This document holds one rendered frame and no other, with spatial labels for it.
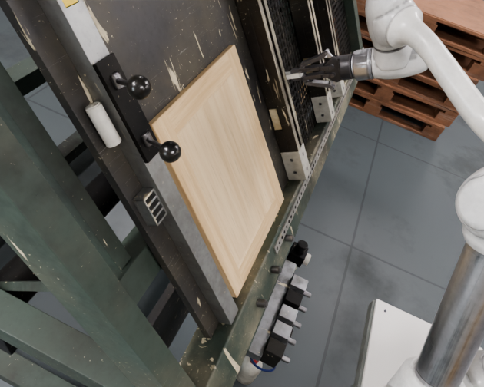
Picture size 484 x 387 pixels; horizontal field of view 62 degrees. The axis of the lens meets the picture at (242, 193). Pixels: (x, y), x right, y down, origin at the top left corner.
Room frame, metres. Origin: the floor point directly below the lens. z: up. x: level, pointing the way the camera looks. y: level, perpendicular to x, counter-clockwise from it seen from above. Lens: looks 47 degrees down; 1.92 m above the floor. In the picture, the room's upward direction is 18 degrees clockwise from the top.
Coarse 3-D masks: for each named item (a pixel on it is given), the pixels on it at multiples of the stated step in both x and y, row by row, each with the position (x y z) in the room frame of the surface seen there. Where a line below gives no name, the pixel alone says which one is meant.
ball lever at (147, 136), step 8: (144, 136) 0.55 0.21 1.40; (152, 144) 0.53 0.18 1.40; (160, 144) 0.52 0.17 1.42; (168, 144) 0.49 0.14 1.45; (176, 144) 0.50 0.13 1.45; (160, 152) 0.48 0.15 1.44; (168, 152) 0.48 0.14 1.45; (176, 152) 0.48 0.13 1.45; (168, 160) 0.48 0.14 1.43; (176, 160) 0.48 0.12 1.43
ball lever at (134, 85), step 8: (112, 80) 0.56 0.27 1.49; (120, 80) 0.55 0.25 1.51; (128, 80) 0.50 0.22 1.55; (136, 80) 0.50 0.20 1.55; (144, 80) 0.50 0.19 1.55; (128, 88) 0.49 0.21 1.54; (136, 88) 0.49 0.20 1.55; (144, 88) 0.49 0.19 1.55; (136, 96) 0.49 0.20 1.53; (144, 96) 0.49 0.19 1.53
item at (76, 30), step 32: (64, 32) 0.55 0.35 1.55; (96, 32) 0.59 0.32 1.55; (96, 96) 0.55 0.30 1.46; (128, 160) 0.54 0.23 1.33; (160, 160) 0.57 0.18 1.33; (160, 192) 0.52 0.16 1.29; (192, 224) 0.55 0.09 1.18; (192, 256) 0.51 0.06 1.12; (224, 288) 0.53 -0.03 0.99; (224, 320) 0.49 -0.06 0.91
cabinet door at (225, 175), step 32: (224, 64) 0.96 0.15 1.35; (192, 96) 0.78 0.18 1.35; (224, 96) 0.91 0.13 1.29; (160, 128) 0.64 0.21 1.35; (192, 128) 0.73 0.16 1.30; (224, 128) 0.85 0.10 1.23; (256, 128) 1.00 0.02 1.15; (192, 160) 0.68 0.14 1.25; (224, 160) 0.79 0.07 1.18; (256, 160) 0.93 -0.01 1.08; (192, 192) 0.63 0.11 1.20; (224, 192) 0.73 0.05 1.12; (256, 192) 0.87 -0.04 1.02; (224, 224) 0.67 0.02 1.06; (256, 224) 0.80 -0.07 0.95; (224, 256) 0.61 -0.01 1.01; (256, 256) 0.73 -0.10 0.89
